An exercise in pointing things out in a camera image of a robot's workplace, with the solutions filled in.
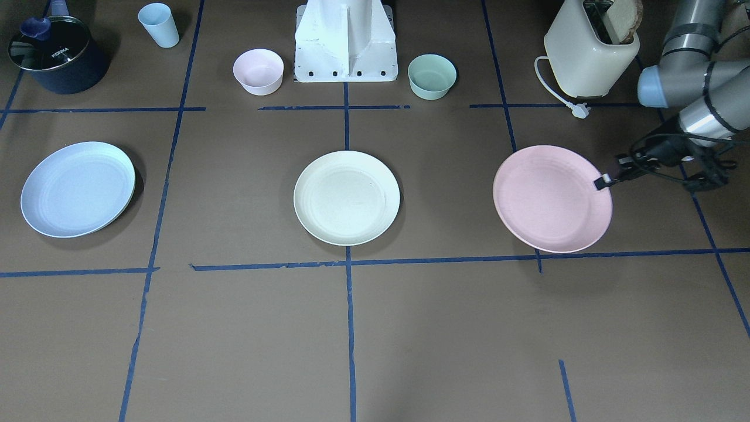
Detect pink plate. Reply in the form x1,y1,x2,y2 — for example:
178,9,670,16
492,145,613,253

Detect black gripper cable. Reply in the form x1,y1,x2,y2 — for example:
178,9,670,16
630,132,739,193

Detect blue plate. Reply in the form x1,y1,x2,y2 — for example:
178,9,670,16
21,141,136,239

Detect dark blue pot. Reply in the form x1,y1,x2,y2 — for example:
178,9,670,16
7,1,110,94

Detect pink bowl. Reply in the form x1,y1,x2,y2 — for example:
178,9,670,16
233,49,285,96

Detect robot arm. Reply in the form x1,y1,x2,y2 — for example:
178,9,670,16
593,1,749,192

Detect brown paper table cover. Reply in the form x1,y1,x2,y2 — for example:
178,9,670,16
1,1,748,421

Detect white toaster power cable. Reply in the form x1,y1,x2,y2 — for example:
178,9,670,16
534,56,590,120

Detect cream plate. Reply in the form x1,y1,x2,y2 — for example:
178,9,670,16
293,151,401,246

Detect light blue cup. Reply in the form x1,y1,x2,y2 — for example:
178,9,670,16
138,2,179,48

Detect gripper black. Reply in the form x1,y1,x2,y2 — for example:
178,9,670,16
593,135,701,190

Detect cream toaster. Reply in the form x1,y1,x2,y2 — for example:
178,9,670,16
544,1,640,98

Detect bread slice in toaster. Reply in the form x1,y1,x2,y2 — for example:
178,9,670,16
603,1,643,45

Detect green bowl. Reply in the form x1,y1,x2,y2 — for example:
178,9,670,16
407,54,458,101

